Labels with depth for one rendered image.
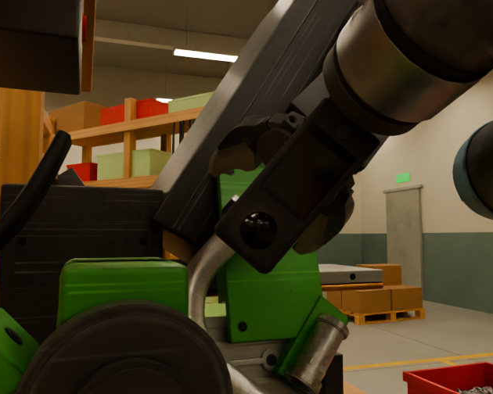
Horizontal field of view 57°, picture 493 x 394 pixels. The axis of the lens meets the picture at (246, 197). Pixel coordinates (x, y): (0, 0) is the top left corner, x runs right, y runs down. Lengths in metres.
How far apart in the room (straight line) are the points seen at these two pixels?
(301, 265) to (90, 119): 3.93
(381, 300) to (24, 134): 5.91
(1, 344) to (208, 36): 8.03
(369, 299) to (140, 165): 3.98
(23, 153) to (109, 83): 8.61
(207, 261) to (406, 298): 6.61
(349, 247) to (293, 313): 10.28
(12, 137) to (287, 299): 0.93
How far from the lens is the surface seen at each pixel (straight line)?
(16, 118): 1.30
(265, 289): 0.51
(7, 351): 0.20
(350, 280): 0.71
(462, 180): 0.36
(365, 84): 0.26
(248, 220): 0.28
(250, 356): 0.52
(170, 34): 8.06
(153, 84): 9.91
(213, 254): 0.47
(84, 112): 4.37
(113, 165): 3.93
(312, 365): 0.49
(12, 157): 1.28
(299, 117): 0.33
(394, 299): 6.89
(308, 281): 0.54
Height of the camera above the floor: 1.18
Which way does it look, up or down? 5 degrees up
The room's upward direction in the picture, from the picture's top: straight up
